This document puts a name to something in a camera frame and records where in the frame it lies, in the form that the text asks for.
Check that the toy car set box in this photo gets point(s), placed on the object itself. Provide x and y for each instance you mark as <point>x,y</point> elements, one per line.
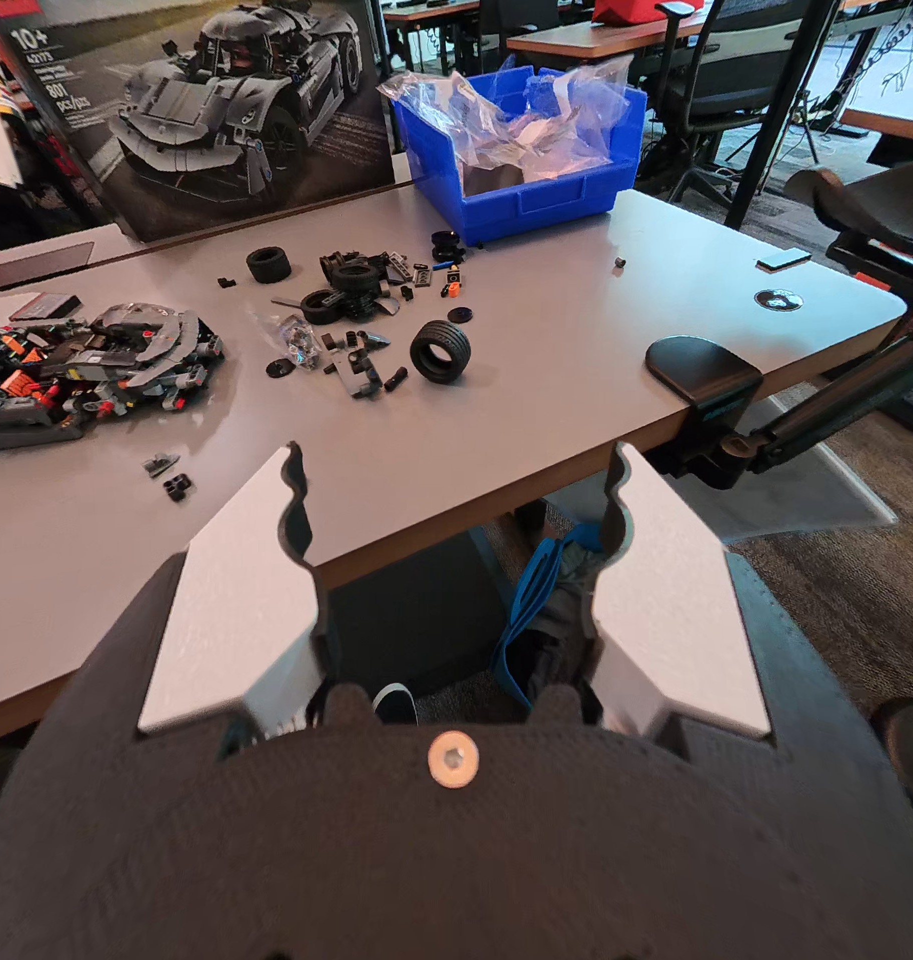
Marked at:
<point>201,150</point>

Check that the grey curved panel assembly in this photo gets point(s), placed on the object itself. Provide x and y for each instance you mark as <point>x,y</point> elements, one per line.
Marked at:
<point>359,375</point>

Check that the black flat rectangular pad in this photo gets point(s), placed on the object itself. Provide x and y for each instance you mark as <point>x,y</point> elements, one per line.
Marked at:
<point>783,259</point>

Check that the black round toy disc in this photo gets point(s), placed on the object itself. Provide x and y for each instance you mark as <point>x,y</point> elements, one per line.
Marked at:
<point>280,368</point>
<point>460,314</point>

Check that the small black double connector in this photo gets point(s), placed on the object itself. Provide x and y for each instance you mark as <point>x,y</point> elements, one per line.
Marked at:
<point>179,489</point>

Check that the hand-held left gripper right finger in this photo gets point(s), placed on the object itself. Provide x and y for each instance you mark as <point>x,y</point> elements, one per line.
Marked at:
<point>674,622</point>

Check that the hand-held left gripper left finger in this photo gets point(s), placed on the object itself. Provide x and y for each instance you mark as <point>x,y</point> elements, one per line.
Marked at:
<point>231,622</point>

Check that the black triangular toy brick panel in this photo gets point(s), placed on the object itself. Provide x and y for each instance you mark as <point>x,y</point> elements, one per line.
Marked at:
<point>160,466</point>

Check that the wooden top side desk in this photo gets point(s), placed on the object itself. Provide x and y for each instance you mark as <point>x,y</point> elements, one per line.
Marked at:
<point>576,41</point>

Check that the black rubber toy tyre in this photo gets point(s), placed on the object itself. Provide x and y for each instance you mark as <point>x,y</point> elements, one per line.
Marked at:
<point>460,349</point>
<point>355,276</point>
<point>320,307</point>
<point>267,266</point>

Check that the grey toy brick bar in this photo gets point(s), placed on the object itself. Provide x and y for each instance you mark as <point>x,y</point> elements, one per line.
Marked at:
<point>285,302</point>

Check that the pile of small toy bricks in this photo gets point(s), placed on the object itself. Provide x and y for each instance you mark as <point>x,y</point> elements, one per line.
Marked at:
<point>419,277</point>

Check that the black office chair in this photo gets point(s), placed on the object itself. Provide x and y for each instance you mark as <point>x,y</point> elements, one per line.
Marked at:
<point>734,67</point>

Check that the crumpled empty plastic bags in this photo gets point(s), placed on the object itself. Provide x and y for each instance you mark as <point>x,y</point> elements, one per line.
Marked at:
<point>501,120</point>

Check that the black white-soled shoe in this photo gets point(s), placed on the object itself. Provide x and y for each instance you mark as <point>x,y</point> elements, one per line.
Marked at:
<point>393,701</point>

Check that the black spoked toy wheel rim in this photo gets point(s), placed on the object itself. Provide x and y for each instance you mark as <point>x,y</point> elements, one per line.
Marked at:
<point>447,244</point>
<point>330,266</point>
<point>366,306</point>

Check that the grey toy brick car model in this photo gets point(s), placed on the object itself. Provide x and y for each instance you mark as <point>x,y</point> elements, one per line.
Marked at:
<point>111,360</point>

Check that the red bag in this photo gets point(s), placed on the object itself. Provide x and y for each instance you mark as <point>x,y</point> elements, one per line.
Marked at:
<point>636,11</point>

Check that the blue storage bin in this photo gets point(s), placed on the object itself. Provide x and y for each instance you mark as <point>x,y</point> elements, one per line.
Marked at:
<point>531,210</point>

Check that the black steel column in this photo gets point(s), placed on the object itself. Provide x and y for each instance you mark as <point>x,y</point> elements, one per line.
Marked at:
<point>785,112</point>

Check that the small dark flat card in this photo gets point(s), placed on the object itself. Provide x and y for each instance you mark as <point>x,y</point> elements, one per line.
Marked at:
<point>48,307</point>

